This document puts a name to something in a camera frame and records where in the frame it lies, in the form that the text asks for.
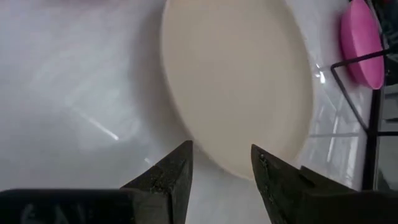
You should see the black wire dish rack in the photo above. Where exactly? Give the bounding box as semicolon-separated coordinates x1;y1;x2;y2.
330;48;398;192

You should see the pink round plate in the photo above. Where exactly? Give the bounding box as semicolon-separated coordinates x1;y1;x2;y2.
340;0;386;90

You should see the cream round plate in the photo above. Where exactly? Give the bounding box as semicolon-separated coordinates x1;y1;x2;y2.
160;0;313;181

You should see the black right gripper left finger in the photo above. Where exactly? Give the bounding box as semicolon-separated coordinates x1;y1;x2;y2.
0;140;194;224

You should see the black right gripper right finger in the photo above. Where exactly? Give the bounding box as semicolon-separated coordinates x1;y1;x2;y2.
251;143;398;224

